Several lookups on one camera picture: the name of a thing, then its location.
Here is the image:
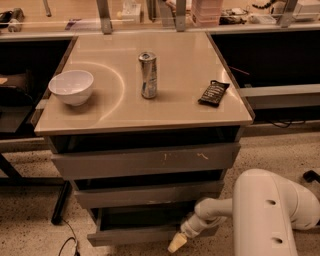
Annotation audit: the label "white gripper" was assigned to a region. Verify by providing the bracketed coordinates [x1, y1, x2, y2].
[168, 213, 212, 253]

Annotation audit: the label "grey bottom drawer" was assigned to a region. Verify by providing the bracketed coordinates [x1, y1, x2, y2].
[87, 201, 194, 247]

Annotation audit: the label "grey drawer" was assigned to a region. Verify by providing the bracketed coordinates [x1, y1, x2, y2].
[74, 181, 224, 209]
[52, 143, 240, 180]
[87, 201, 194, 247]

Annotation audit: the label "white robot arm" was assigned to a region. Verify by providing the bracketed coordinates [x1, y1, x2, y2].
[168, 169, 320, 256]

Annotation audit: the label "grey middle drawer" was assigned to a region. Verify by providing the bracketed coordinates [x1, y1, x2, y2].
[74, 181, 224, 209]

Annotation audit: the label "grey top drawer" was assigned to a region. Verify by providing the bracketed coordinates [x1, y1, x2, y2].
[52, 143, 240, 180]

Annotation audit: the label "grey drawer cabinet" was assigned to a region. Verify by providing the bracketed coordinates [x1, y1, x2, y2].
[34, 31, 256, 214]

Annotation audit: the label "black table leg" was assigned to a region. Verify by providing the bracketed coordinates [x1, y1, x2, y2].
[51, 181, 71, 225]

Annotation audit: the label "black chair base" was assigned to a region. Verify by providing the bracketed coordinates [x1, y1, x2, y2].
[303, 170, 320, 183]

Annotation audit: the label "black snack bar wrapper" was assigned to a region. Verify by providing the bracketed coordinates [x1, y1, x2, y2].
[198, 80, 230, 107]

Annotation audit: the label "silver drink can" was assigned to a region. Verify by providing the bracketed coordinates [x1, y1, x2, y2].
[138, 52, 157, 99]

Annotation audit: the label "white ceramic bowl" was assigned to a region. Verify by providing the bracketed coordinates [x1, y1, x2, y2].
[48, 70, 94, 106]

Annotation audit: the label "pink stacked trays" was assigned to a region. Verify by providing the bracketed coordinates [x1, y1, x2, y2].
[191, 0, 223, 27]

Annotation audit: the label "black floor cable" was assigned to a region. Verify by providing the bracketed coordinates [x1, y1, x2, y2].
[57, 218, 81, 256]

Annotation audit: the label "grey metal upright post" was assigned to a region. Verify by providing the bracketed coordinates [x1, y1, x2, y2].
[176, 0, 186, 32]
[278, 0, 298, 28]
[96, 0, 112, 35]

